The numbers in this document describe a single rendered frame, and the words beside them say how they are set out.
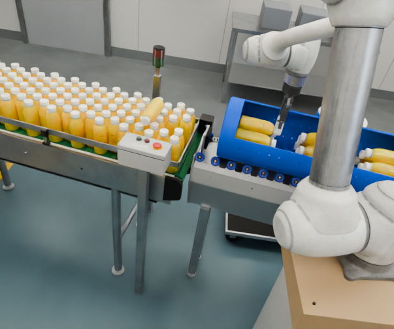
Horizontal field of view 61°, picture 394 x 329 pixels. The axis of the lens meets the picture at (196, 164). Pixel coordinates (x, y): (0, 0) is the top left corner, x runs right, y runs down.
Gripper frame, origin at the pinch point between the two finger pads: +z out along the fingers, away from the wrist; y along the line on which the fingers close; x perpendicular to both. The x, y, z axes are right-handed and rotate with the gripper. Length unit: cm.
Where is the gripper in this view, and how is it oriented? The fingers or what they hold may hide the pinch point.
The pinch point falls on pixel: (279, 125)
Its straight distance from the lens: 152.7
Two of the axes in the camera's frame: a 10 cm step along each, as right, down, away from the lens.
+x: -9.6, -2.5, 1.1
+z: -1.3, 7.8, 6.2
